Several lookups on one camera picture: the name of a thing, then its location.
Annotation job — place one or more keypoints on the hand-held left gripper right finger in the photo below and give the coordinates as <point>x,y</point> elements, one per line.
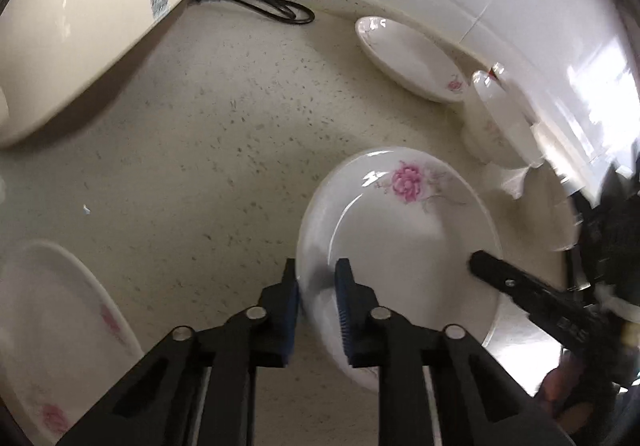
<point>344,308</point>

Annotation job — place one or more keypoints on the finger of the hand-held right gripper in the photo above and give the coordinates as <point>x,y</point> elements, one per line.
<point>520,288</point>

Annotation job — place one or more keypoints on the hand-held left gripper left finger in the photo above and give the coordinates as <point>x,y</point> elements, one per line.
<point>292,308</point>

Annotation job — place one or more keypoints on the white plate with pink flower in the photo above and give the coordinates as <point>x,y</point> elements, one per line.
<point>55,326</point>
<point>412,59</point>
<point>400,251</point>

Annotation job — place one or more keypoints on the person's right hand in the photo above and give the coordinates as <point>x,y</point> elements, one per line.
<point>562,391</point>

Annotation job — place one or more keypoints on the white bowl with faint flower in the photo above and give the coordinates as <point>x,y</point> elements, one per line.
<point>495,126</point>

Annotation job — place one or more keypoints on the cream kitchen appliance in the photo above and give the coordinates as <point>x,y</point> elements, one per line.
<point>75,21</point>

